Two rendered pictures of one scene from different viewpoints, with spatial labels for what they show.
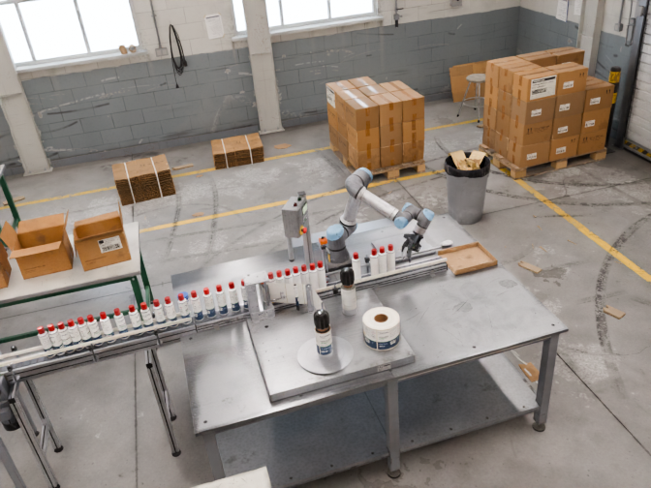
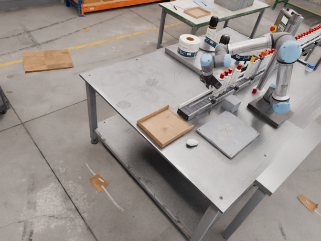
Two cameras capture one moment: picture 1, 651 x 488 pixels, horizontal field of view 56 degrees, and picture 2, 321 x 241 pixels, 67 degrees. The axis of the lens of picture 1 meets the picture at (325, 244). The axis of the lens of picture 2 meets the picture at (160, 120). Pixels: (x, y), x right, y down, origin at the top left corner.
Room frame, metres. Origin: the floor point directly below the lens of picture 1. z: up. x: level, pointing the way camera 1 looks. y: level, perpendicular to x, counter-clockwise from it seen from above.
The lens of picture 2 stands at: (4.38, -1.67, 2.03)
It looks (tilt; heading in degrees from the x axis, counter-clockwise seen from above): 44 degrees down; 144
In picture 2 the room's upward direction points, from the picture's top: 11 degrees clockwise
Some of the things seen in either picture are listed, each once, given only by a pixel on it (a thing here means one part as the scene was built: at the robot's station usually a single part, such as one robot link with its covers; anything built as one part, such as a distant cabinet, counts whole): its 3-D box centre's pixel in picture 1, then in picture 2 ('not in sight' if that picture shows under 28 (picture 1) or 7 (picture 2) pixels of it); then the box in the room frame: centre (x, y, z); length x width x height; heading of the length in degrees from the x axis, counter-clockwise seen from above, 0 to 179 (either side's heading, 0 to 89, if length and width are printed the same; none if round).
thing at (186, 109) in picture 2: (325, 290); (244, 79); (3.18, 0.03, 0.86); 1.65 x 0.08 x 0.04; 104
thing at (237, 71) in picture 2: (356, 266); (235, 75); (3.23, -0.18, 0.98); 0.05 x 0.05 x 0.20
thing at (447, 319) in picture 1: (349, 300); (226, 82); (3.11, -0.11, 0.82); 2.10 x 1.50 x 0.02; 104
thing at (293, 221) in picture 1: (295, 217); (285, 25); (3.23, 0.16, 1.38); 0.17 x 0.10 x 0.19; 159
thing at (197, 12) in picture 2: not in sight; (197, 12); (1.61, 0.60, 0.82); 0.34 x 0.24 x 0.03; 108
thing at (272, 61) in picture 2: (307, 240); (276, 55); (3.31, 0.11, 1.16); 0.04 x 0.04 x 0.67; 14
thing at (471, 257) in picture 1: (467, 258); (165, 124); (3.42, -0.93, 0.85); 0.30 x 0.26 x 0.04; 104
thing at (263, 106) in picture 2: (337, 252); (267, 103); (3.55, -0.08, 0.91); 0.15 x 0.15 x 0.10
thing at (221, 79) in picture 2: (390, 259); (219, 84); (3.29, -0.41, 0.98); 0.05 x 0.05 x 0.20
